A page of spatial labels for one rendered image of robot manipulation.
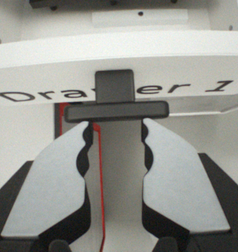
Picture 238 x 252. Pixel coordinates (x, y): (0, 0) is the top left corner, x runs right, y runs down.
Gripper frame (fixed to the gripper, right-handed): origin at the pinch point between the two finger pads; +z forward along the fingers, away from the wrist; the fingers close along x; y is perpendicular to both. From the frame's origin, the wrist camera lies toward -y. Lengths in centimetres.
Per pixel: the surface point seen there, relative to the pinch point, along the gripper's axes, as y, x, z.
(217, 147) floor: 57, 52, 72
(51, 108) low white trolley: 5.2, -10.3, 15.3
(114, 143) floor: 53, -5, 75
